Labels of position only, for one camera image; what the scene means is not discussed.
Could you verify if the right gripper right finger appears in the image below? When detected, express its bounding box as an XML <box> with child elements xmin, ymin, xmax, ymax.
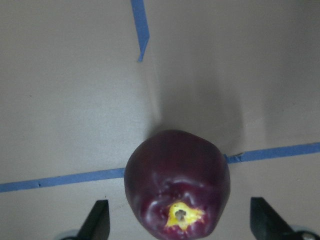
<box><xmin>249</xmin><ymin>197</ymin><xmax>300</xmax><ymax>240</ymax></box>

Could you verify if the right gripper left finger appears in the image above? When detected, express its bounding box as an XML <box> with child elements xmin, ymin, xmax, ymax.
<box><xmin>76</xmin><ymin>199</ymin><xmax>110</xmax><ymax>240</ymax></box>

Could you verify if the dark red apple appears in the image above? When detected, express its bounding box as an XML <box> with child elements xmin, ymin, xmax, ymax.
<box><xmin>124</xmin><ymin>129</ymin><xmax>231</xmax><ymax>240</ymax></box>

